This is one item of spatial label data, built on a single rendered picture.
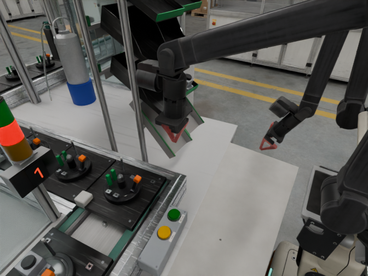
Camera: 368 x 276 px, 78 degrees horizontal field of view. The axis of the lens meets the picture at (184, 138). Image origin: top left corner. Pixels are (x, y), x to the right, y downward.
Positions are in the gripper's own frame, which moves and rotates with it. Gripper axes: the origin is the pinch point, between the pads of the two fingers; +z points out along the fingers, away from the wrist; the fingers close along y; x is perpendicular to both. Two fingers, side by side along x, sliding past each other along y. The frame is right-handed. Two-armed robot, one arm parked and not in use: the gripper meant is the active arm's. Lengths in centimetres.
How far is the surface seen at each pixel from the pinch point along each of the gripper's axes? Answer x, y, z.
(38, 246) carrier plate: -29, 34, 28
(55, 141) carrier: -65, -4, 29
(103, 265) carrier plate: -7.0, 29.8, 26.9
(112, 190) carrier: -20.5, 8.8, 25.4
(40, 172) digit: -27.9, 23.8, 4.5
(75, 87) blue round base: -95, -47, 27
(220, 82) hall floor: -67, -305, 127
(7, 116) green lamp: -28.7, 23.9, -13.2
